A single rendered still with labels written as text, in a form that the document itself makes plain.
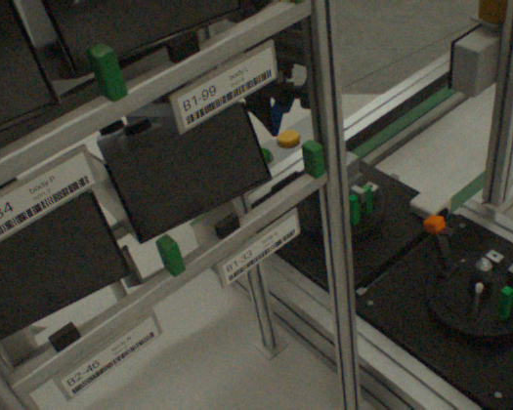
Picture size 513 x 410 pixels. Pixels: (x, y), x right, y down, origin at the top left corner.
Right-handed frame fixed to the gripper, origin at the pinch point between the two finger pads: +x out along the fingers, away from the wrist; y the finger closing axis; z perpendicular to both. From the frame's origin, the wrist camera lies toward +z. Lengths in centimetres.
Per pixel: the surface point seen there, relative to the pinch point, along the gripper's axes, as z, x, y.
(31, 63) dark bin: -51, -41, -4
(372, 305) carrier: -26.2, 11.2, -19.6
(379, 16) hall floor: 248, 109, 18
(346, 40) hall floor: 220, 109, 32
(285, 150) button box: 7.0, 12.4, 1.0
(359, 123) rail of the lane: 16.4, 12.3, -10.8
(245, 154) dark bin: -39.7, -25.1, -11.2
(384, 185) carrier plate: -1.7, 11.2, -17.9
